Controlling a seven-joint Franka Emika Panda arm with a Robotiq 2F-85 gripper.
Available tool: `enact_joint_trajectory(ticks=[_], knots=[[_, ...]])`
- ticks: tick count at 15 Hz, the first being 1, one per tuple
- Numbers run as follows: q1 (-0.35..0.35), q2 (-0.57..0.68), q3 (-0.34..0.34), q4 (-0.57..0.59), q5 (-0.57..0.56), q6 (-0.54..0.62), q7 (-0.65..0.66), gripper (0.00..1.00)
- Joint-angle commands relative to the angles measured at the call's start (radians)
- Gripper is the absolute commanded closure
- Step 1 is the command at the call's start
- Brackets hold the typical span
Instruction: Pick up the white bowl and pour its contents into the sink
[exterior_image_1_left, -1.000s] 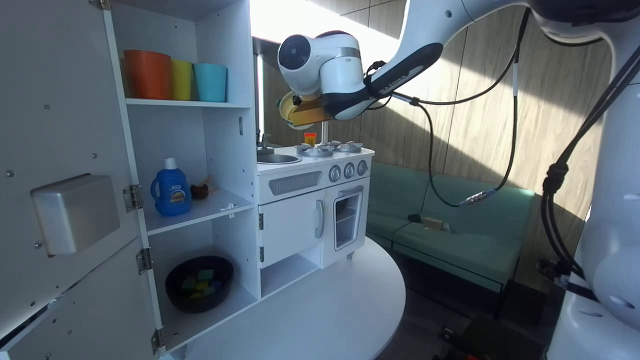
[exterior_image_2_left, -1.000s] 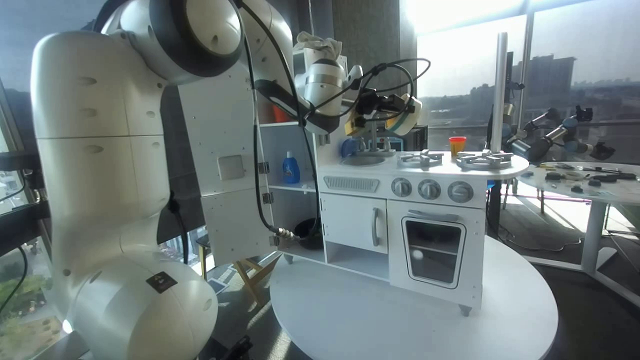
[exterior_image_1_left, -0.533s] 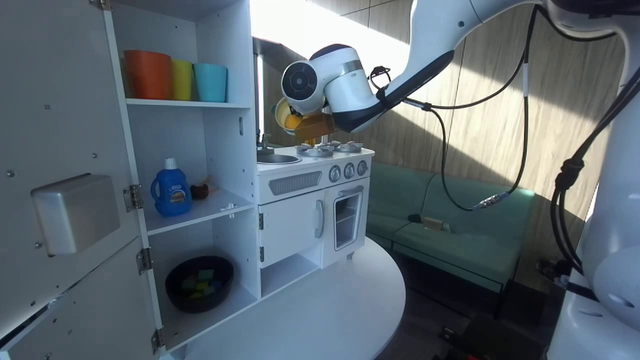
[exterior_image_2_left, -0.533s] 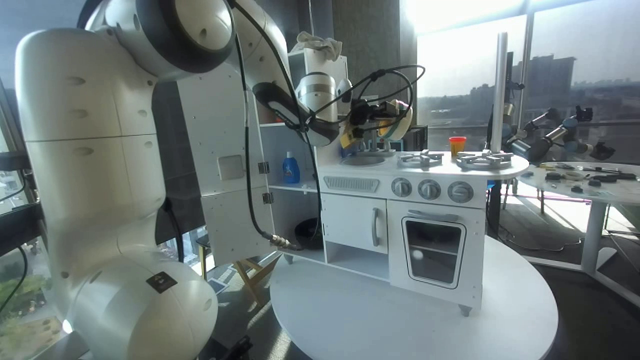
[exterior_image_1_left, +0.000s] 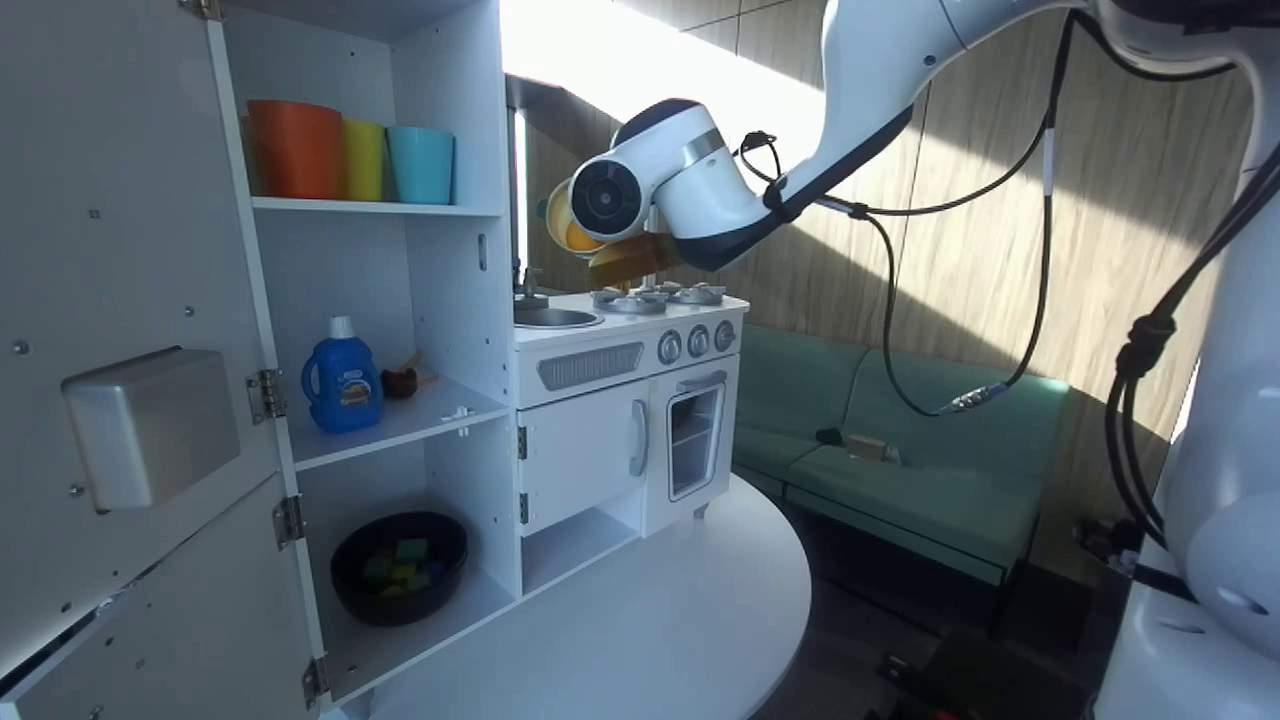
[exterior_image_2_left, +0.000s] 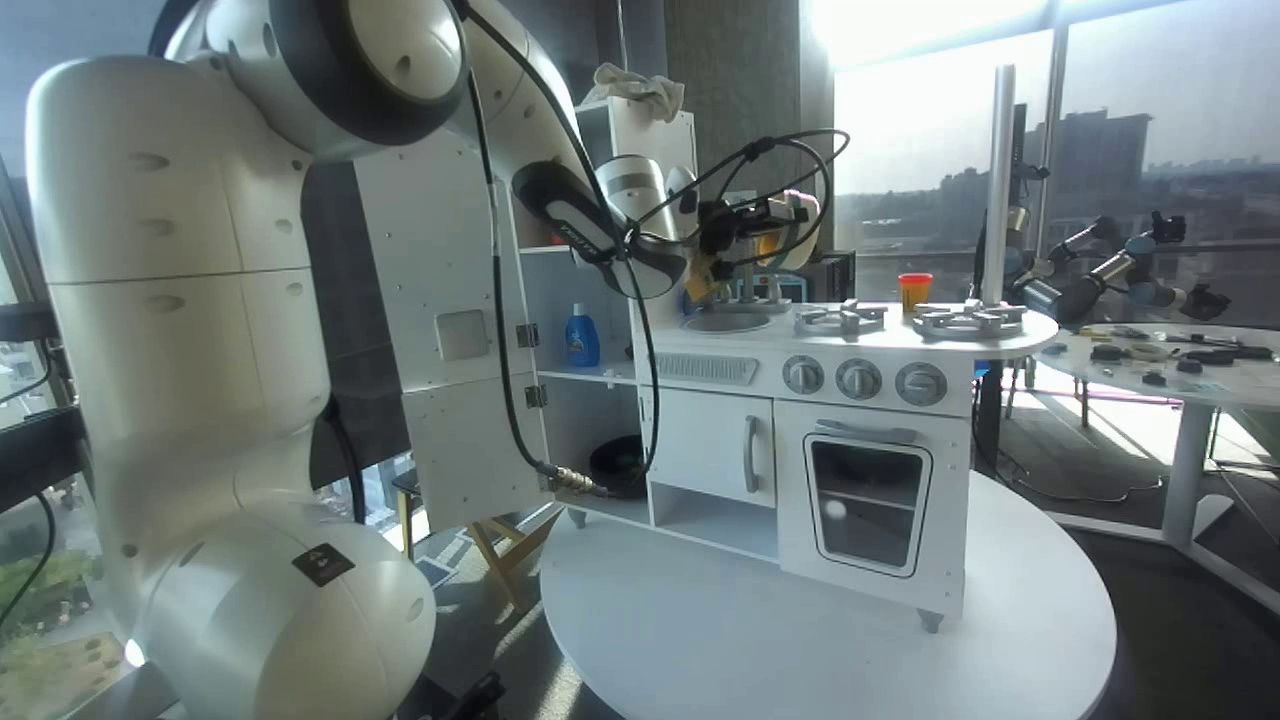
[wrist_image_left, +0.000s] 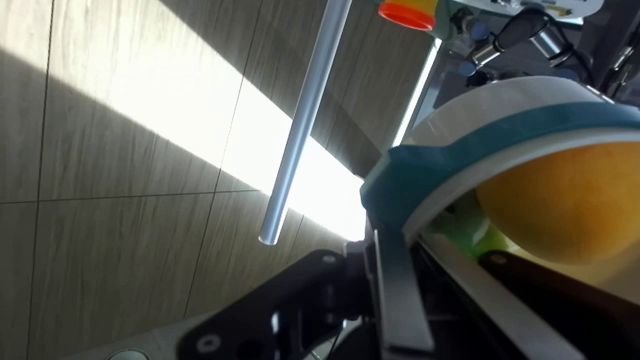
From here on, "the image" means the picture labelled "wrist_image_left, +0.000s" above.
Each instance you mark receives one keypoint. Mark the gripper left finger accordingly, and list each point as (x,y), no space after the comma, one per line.
(280,305)

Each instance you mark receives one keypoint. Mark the green toy vegetable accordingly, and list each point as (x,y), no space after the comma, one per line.
(470,230)

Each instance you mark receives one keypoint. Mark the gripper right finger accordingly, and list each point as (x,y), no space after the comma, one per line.
(565,305)

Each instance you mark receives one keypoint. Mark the white bowl with teal band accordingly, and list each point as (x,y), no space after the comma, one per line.
(500,130)

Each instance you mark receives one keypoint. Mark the yellow and orange toy cup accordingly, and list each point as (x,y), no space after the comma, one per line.
(407,11)

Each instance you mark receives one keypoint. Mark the orange toy fruit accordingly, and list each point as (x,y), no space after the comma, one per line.
(565,200)

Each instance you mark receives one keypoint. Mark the silver metal pole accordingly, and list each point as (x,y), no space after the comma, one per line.
(305,115)

